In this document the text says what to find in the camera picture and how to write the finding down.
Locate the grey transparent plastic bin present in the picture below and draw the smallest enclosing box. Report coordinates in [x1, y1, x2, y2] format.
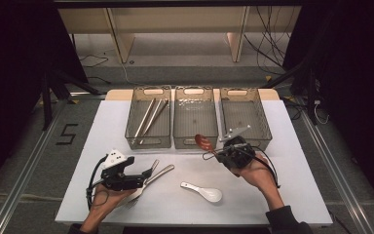
[125, 86, 173, 150]
[219, 87, 273, 152]
[172, 86, 220, 150]

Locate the brown wooden spoon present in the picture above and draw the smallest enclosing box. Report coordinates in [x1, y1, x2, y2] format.
[194, 134, 217, 154]

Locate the black floor cable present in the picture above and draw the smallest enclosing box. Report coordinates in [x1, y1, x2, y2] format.
[78, 53, 110, 69]

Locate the white chopstick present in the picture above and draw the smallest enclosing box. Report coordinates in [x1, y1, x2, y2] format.
[139, 98, 165, 138]
[133, 97, 157, 138]

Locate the person's right hand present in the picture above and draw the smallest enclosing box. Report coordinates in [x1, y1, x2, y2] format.
[231, 155, 279, 195]

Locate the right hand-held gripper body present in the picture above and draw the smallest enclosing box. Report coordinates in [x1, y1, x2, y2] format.
[214, 125, 257, 170]

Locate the white table sheet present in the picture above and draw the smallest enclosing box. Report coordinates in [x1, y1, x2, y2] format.
[55, 98, 334, 227]

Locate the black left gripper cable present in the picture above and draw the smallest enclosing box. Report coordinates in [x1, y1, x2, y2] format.
[85, 155, 109, 211]

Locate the black metal stand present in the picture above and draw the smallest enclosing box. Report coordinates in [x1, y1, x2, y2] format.
[40, 69, 102, 131]
[262, 59, 319, 126]

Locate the bundle of black cables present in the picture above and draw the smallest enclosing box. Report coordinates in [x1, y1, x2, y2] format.
[243, 5, 295, 69]

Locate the white ceramic spoon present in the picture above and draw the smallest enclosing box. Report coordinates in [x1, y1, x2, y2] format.
[179, 180, 224, 204]

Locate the brown wooden chopstick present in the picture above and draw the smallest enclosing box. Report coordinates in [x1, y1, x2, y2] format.
[144, 99, 169, 136]
[138, 99, 168, 145]

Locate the black curtain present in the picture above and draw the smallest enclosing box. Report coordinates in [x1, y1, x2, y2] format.
[0, 0, 90, 199]
[283, 0, 374, 209]

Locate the white cable with plug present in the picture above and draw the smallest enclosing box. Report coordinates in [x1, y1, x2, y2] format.
[313, 98, 330, 125]

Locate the metal fork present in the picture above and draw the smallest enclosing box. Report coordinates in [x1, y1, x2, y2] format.
[124, 159, 160, 210]

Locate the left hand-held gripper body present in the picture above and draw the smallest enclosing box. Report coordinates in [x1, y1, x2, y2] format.
[99, 148, 148, 192]

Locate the aluminium floor rail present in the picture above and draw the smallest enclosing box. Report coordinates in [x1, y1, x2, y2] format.
[300, 110, 374, 234]
[0, 97, 67, 234]

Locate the metal table knife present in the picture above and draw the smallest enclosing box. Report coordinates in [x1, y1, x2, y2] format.
[115, 164, 175, 209]

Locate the white floor cable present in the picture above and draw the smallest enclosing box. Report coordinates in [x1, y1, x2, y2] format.
[119, 61, 144, 87]

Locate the person's left hand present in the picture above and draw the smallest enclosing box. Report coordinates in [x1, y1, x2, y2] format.
[91, 184, 137, 215]

